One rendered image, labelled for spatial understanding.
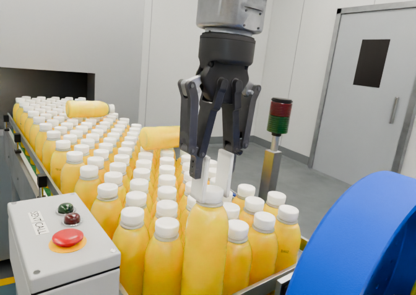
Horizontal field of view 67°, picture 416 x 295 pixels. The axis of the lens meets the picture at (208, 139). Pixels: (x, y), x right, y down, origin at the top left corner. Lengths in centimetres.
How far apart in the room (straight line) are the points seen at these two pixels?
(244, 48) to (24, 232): 37
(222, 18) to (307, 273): 29
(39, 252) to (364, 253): 35
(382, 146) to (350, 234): 388
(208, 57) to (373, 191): 24
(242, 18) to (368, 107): 394
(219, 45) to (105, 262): 30
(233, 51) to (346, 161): 413
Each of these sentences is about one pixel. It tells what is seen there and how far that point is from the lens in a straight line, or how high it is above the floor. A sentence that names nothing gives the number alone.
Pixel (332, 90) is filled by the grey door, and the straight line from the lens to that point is 461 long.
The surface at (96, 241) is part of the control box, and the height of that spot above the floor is 110.
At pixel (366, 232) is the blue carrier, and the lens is 34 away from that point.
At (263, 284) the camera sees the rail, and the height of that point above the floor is 98.
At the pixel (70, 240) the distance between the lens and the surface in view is 43.
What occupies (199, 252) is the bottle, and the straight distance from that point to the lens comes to 48.
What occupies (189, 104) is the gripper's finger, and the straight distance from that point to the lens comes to 40.
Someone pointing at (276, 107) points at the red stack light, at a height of 123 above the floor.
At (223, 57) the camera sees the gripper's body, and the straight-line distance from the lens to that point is 40.
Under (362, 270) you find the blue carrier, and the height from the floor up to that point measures 117.
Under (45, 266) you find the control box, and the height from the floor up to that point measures 110.
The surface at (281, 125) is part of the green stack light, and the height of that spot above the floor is 118.
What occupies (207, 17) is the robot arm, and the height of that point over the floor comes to 139.
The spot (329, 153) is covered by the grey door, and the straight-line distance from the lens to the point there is 463.
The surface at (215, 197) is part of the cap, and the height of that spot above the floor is 115.
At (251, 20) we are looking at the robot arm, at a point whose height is 139.
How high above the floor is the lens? 134
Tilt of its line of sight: 13 degrees down
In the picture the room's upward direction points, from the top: 6 degrees clockwise
